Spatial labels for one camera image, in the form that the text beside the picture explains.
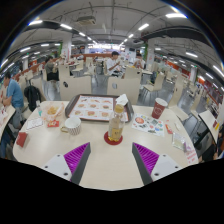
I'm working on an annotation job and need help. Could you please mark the beige dining chair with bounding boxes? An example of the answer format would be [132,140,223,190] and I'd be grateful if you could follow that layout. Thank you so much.
[141,71,166,101]

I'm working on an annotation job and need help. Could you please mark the clear amber drink bottle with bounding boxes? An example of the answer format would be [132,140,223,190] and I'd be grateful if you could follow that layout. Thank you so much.
[107,103,126,143]

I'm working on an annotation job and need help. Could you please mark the red paper cup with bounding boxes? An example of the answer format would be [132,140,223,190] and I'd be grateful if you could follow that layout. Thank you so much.
[151,97,169,120]

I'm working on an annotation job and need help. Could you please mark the orange-white food wrapper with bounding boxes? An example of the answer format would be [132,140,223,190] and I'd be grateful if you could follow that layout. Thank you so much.
[40,101,65,123]

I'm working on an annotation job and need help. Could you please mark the colourful printed leaflet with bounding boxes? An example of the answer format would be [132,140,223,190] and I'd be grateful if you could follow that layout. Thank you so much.
[131,112,166,138]

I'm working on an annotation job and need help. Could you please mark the red sauce packet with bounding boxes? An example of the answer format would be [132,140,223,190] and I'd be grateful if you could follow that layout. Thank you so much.
[46,119,61,129]

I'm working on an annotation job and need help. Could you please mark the beige dining chairs group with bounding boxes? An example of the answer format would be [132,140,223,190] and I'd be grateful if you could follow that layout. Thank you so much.
[19,54,204,114]

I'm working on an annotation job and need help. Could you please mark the printed menu sheet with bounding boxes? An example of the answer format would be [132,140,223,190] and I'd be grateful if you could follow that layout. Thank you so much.
[0,104,8,127]

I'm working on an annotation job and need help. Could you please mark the clear plastic packet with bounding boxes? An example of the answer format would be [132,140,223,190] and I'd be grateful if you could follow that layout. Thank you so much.
[171,132,188,152]

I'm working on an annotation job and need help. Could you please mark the dark brown food tray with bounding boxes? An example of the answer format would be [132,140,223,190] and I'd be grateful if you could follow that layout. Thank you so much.
[64,93,135,124]

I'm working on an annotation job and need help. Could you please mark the small red white packet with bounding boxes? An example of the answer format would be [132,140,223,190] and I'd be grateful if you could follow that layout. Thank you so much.
[164,123,174,135]

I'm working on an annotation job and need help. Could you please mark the flat round red coaster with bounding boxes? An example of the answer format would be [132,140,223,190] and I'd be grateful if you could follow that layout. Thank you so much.
[103,130,124,146]

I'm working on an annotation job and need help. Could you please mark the white paper card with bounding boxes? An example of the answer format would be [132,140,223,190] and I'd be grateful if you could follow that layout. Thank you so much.
[25,116,44,131]

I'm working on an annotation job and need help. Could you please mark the beige chair with round hole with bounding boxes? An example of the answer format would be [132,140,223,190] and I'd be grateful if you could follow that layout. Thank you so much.
[58,74,93,102]
[106,76,141,106]

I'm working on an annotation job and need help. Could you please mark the ceiling strip lights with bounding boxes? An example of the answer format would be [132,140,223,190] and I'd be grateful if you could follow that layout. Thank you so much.
[0,11,224,81]

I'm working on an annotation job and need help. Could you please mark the pink white paper slip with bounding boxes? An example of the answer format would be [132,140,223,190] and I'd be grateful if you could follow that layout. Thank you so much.
[184,143,200,166]

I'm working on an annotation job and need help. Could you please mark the patterned mug with gold handle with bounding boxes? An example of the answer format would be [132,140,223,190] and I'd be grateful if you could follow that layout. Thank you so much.
[60,115,83,136]

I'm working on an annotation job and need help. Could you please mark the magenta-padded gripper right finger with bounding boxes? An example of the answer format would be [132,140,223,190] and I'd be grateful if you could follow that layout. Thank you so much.
[131,142,183,186]

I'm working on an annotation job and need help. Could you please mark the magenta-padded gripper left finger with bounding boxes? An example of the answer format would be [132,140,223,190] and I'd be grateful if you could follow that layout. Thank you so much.
[40,142,92,186]

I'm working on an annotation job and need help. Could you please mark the black backpack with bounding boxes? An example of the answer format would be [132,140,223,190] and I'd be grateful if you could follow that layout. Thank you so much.
[23,85,43,113]

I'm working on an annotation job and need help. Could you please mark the red booklet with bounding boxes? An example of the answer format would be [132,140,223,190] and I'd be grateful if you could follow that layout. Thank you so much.
[15,131,30,148]

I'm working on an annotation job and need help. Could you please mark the small clear bottle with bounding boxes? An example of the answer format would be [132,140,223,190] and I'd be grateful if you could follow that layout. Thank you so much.
[35,99,43,118]

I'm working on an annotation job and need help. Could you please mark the crumpled white napkin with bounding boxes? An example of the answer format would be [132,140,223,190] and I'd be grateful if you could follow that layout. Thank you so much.
[115,93,130,107]

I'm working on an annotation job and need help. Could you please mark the ceiling air conditioner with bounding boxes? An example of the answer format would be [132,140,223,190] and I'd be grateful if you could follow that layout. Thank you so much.
[75,15,98,27]

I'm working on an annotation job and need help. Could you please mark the person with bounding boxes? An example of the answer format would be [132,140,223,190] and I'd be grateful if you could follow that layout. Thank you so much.
[1,70,25,129]
[44,54,60,82]
[105,50,123,77]
[132,53,146,70]

